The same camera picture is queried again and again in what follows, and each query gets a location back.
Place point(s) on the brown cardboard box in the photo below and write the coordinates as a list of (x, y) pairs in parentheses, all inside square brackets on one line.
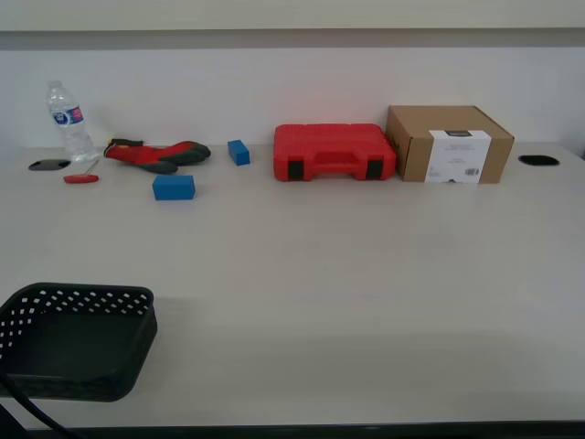
[(420, 151)]

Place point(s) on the clear plastic water bottle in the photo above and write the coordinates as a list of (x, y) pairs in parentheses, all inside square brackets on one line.
[(68, 123)]

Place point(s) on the red plastic tool case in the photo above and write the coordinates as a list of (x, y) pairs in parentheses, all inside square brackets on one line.
[(333, 151)]

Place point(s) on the red grey work glove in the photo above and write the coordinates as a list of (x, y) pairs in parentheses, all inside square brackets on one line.
[(151, 153)]

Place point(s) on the blue rectangular block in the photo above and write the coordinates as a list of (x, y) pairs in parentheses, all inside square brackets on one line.
[(173, 187), (238, 152)]

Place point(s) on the black woven plastic basket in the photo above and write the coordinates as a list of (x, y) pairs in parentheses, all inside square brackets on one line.
[(77, 343)]

